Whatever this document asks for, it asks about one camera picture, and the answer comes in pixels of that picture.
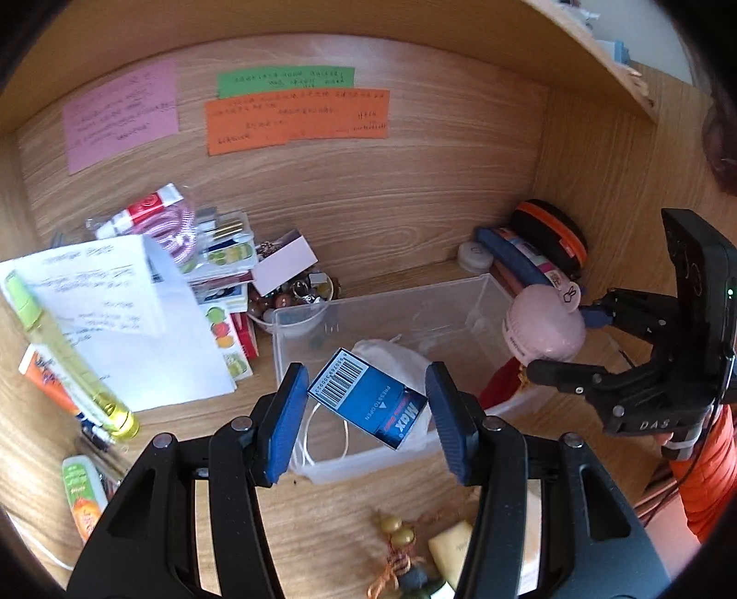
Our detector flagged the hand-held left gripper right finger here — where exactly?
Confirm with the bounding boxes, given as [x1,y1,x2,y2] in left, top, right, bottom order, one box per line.
[425,362,672,599]

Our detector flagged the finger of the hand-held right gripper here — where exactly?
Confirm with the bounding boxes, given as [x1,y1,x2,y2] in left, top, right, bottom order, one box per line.
[579,289,684,347]
[526,358,655,405]

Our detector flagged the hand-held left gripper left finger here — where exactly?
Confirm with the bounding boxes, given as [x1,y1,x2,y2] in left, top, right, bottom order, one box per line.
[66,363,312,599]

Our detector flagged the pink handheld fan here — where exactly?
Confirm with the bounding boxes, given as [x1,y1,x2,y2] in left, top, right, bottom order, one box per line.
[502,282,587,365]

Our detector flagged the blue barcode box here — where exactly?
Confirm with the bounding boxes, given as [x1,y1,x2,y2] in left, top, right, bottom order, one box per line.
[308,347,430,451]

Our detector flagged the clear plastic storage box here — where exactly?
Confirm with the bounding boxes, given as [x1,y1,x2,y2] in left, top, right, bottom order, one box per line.
[272,273,554,485]

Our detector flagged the gourd pendant with orange cord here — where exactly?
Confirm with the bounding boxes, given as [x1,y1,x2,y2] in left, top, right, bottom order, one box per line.
[367,510,457,599]

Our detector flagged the pale yellow block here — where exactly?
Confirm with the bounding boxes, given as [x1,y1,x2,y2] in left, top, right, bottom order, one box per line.
[429,520,476,577]

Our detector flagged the person's right forearm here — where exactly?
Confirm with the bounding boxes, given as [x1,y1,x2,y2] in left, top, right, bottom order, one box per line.
[662,403,737,545]

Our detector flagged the wooden desktop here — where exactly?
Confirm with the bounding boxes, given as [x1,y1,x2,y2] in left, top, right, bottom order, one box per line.
[0,259,692,599]

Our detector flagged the red and gold charm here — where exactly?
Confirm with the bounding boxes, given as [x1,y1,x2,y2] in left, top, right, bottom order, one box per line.
[478,357,532,408]

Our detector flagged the white plastic bag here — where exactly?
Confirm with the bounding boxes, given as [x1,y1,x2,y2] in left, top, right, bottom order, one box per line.
[291,339,439,469]

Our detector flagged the black and orange case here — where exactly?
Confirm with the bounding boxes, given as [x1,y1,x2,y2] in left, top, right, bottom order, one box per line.
[512,200,589,283]

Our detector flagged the red small box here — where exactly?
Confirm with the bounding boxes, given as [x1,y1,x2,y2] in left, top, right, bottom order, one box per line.
[230,311,261,361]

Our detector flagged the blue pencil case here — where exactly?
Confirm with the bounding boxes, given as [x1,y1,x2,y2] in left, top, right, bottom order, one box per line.
[475,226,577,294]

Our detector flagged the fruit-print box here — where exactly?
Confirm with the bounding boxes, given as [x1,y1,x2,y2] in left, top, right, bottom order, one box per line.
[204,299,254,381]

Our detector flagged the bowl of trinkets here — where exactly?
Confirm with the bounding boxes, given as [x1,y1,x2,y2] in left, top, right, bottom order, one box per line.
[247,270,342,339]

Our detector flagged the white tape roll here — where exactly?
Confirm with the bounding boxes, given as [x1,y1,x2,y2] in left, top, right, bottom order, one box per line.
[457,242,494,275]

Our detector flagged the white card box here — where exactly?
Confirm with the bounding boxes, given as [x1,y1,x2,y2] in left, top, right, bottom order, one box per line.
[252,229,319,296]

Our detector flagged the white paper sheets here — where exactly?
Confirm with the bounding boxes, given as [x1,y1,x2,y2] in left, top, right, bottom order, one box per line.
[0,233,237,412]

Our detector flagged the person's hair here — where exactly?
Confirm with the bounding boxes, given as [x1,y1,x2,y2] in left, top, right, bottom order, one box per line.
[701,98,737,194]

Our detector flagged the pile of small packets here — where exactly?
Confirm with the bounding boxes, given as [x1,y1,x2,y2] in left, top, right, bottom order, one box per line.
[187,210,257,301]

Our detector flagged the bundle of pens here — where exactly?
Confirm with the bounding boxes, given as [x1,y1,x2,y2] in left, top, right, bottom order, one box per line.
[75,420,129,496]

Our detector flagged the white and orange tube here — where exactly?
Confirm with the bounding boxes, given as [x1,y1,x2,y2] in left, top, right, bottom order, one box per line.
[62,455,110,545]

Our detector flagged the yellow-green clear bottle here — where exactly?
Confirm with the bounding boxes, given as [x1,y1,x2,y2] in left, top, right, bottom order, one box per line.
[1,270,140,441]

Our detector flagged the wooden shelf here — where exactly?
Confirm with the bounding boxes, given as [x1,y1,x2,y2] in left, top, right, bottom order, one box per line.
[530,0,660,124]

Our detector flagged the red and white tube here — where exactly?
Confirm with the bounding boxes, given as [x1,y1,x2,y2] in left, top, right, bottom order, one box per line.
[95,183,185,240]

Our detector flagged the orange paper note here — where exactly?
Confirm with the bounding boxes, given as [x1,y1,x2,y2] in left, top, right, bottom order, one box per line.
[204,88,391,158]

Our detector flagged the green paper note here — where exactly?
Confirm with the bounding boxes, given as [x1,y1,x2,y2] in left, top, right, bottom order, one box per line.
[216,67,356,100]

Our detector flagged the pink paper note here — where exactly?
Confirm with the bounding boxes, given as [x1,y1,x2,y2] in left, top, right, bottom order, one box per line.
[62,59,181,175]

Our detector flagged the black cable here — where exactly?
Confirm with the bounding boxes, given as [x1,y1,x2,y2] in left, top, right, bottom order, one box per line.
[633,455,712,526]

